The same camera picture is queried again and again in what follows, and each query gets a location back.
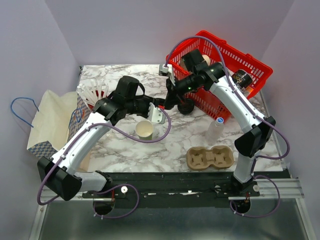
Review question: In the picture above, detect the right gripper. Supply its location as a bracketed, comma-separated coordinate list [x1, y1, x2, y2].
[163, 72, 199, 108]

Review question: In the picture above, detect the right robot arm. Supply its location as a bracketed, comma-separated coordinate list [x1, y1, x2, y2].
[159, 49, 276, 196]

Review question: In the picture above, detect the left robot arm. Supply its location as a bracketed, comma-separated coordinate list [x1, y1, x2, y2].
[37, 76, 165, 201]

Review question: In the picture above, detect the black coffee can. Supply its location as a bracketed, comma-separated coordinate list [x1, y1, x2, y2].
[231, 69, 253, 90]

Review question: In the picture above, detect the paper takeout bag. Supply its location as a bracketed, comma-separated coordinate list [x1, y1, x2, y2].
[10, 90, 91, 160]

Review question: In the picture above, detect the stack of black lids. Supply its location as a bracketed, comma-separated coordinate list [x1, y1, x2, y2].
[177, 98, 195, 115]

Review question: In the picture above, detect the pink patterned cup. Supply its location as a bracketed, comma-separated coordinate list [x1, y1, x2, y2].
[202, 54, 211, 66]

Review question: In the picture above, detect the red ribbed cup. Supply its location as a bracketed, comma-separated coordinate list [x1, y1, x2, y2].
[87, 90, 107, 110]

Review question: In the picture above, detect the white straws bundle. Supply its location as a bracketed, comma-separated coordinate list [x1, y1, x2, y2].
[76, 79, 109, 105]

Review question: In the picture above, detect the clear plastic bottle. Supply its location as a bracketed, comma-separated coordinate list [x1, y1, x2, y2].
[205, 117, 224, 146]

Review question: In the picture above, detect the red plastic basket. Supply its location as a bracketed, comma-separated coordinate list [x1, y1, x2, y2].
[166, 30, 273, 121]

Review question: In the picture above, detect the cardboard cup carrier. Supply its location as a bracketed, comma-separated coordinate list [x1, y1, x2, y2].
[186, 145, 235, 171]

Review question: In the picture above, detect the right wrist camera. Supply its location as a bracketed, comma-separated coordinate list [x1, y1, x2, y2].
[158, 64, 176, 86]

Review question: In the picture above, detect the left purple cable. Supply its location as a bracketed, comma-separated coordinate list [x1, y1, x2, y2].
[36, 106, 172, 220]

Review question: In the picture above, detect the purple cable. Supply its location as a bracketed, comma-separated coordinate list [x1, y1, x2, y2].
[165, 36, 291, 219]
[36, 106, 172, 220]

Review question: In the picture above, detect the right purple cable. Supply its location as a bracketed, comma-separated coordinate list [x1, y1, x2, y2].
[165, 36, 291, 219]

